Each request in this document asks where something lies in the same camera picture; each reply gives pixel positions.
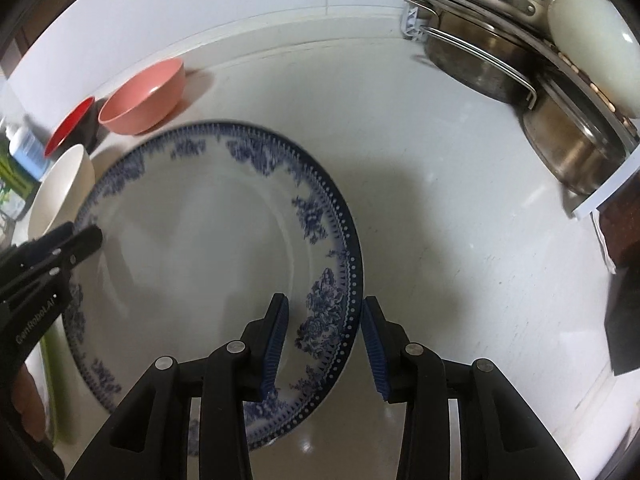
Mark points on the cream ceramic teapot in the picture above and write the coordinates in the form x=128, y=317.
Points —
x=593, y=35

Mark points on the pink bowl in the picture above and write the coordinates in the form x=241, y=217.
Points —
x=145, y=99

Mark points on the green dish soap bottle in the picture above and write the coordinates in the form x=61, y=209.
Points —
x=18, y=187

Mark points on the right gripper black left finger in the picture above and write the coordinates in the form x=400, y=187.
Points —
x=147, y=435

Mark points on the black box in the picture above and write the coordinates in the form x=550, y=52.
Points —
x=622, y=321

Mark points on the lower stainless steel pot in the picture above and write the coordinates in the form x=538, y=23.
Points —
x=570, y=135

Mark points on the dark sauce jar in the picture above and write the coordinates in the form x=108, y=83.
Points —
x=619, y=224

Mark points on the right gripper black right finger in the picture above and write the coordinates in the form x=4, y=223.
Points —
x=501, y=437

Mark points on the cream white bowl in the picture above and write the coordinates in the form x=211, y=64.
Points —
x=62, y=192

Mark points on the green plate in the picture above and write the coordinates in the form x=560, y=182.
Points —
x=59, y=369

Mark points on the large blue floral plate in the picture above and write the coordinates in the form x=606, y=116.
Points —
x=201, y=226

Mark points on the left human hand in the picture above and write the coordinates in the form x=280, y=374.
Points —
x=27, y=402

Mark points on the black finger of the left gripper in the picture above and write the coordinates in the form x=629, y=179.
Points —
x=42, y=245
x=73, y=246

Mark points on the upper stainless steel pot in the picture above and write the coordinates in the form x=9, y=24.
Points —
x=478, y=54

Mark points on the white blue pump bottle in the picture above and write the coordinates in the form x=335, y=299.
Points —
x=27, y=150

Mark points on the stainless steel pot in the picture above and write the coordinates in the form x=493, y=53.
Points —
x=478, y=54
x=570, y=135

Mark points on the red and black bowl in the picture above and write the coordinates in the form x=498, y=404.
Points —
x=80, y=126

